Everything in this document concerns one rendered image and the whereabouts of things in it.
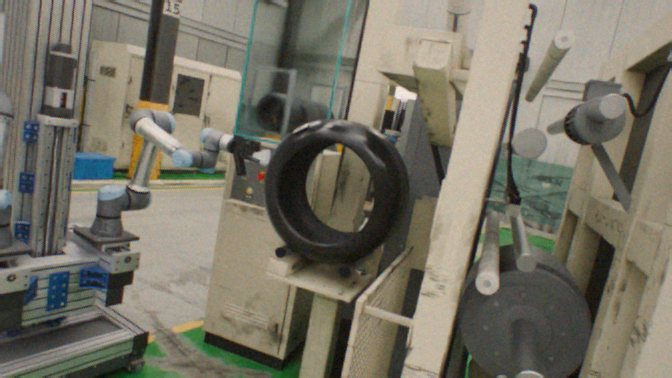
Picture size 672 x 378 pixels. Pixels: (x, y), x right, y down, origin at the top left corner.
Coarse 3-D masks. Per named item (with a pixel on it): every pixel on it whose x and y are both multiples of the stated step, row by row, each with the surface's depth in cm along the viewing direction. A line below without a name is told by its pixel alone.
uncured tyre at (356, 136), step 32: (320, 128) 182; (352, 128) 180; (288, 160) 189; (384, 160) 177; (288, 192) 215; (384, 192) 176; (288, 224) 190; (320, 224) 215; (384, 224) 178; (320, 256) 186; (352, 256) 184
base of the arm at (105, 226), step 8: (96, 216) 226; (104, 216) 225; (112, 216) 226; (120, 216) 231; (96, 224) 225; (104, 224) 225; (112, 224) 226; (120, 224) 231; (96, 232) 224; (104, 232) 224; (112, 232) 226; (120, 232) 230
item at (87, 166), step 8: (80, 160) 636; (88, 160) 645; (96, 160) 660; (104, 160) 673; (112, 160) 686; (80, 168) 640; (88, 168) 652; (96, 168) 664; (104, 168) 677; (112, 168) 690; (80, 176) 642; (88, 176) 655; (96, 176) 666; (104, 176) 680; (112, 176) 694
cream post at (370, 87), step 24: (384, 0) 206; (384, 24) 207; (360, 72) 213; (360, 96) 213; (384, 96) 219; (360, 120) 214; (360, 168) 216; (336, 192) 221; (360, 192) 218; (336, 216) 222; (360, 216) 227; (312, 312) 230; (336, 312) 226; (312, 336) 231; (336, 336) 237; (312, 360) 232
